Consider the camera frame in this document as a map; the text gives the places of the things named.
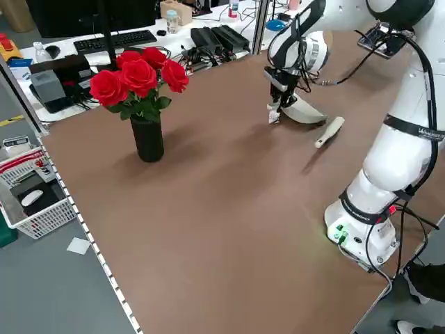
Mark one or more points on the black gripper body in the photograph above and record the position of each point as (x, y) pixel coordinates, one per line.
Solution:
(398, 43)
(281, 79)

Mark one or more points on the metal tray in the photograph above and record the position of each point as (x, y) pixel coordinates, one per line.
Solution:
(370, 43)

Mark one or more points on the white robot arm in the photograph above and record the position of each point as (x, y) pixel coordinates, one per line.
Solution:
(400, 163)

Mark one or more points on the pale hand brush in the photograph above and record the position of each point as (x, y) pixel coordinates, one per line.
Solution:
(330, 130)

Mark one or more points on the blue round lamp base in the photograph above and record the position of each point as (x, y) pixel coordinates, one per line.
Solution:
(275, 25)

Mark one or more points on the black power brick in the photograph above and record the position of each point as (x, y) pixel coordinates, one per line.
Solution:
(231, 36)
(205, 38)

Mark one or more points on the pink bottle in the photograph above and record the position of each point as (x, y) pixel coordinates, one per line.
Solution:
(294, 4)

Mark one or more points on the bottle with red label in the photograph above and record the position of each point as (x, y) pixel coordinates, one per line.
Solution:
(233, 8)

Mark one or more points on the white desk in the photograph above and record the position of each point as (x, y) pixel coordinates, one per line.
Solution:
(208, 19)

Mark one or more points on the small cardboard box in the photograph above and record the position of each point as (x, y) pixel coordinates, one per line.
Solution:
(182, 12)

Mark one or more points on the small black puck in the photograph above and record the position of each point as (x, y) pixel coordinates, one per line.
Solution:
(161, 33)

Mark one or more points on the black cylindrical vase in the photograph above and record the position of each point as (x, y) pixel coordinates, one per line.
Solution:
(147, 142)

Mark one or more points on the red rose bouquet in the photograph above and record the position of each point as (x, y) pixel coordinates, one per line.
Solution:
(139, 74)

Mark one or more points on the black keyboard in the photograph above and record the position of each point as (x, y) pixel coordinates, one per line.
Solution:
(114, 40)

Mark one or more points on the black monitor stand pole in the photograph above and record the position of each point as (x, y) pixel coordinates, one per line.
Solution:
(108, 45)

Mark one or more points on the black box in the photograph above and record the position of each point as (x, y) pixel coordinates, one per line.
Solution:
(74, 66)

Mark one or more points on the black monitor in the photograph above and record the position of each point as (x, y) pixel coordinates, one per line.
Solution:
(69, 17)

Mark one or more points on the black computer mouse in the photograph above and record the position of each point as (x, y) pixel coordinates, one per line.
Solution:
(53, 51)

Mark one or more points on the grey box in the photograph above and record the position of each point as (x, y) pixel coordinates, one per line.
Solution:
(47, 87)

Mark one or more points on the person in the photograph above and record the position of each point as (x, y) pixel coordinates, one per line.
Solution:
(427, 282)

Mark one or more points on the clear plastic bottle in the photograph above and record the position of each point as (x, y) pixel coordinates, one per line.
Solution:
(40, 52)

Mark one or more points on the black mouse pad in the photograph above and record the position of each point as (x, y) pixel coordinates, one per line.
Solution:
(48, 195)

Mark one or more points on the white paper sheet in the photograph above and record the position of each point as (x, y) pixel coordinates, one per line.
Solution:
(78, 246)

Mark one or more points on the blue and white box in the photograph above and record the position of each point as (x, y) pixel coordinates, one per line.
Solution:
(21, 69)

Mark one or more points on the white plastic basket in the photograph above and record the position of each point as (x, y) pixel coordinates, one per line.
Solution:
(45, 217)

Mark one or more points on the white computer mouse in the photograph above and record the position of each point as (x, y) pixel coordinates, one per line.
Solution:
(32, 197)

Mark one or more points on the white scale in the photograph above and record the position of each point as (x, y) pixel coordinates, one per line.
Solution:
(15, 142)

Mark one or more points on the brown cardboard roll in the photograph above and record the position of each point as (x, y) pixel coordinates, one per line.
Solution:
(17, 17)

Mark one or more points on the red yellow emergency stop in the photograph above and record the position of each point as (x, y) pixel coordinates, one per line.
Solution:
(5, 43)

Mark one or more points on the green box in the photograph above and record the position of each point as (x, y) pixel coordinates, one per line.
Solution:
(7, 236)

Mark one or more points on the aluminium post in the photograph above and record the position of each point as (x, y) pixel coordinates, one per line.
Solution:
(260, 28)

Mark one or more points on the aluminium frame bar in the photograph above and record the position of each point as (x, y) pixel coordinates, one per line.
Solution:
(24, 101)

